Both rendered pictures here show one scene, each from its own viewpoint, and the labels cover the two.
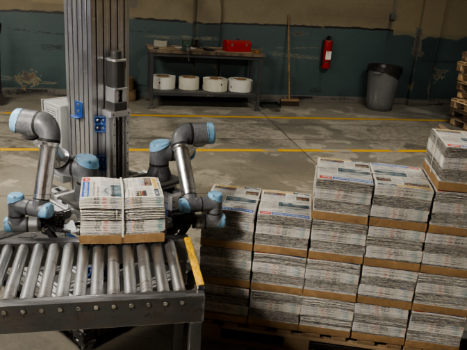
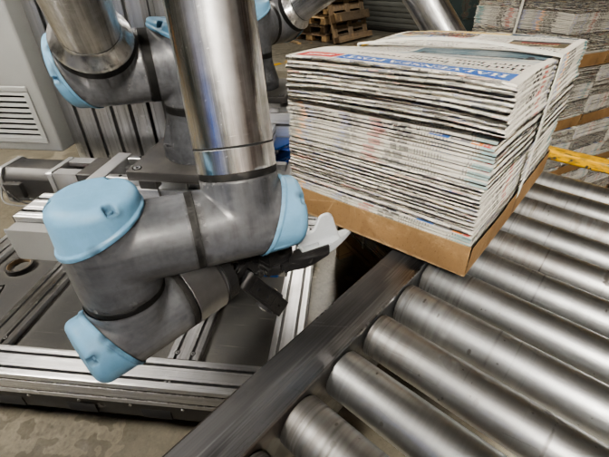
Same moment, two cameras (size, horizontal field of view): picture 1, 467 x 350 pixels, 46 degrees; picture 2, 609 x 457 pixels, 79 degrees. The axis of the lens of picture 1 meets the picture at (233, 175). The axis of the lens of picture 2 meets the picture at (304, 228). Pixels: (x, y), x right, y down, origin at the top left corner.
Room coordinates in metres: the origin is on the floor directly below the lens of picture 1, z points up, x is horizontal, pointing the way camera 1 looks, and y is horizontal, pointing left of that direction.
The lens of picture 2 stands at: (2.03, 1.01, 1.12)
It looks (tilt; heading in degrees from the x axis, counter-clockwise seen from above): 35 degrees down; 325
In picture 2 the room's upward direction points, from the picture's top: straight up
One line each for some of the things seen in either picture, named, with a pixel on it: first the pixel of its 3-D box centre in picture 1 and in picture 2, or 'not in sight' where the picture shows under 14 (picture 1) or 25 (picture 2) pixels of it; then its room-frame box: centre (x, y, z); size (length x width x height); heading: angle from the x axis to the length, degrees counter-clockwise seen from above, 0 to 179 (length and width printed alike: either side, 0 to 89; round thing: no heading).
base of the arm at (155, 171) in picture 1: (158, 169); (253, 69); (3.09, 0.45, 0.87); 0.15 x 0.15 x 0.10
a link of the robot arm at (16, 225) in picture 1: (17, 223); (134, 321); (2.34, 1.00, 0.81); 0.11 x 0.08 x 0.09; 103
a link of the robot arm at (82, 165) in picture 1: (86, 167); (185, 60); (2.72, 0.78, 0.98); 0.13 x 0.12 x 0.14; 76
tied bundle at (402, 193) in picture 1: (395, 195); not in sight; (2.74, -0.87, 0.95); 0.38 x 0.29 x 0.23; 173
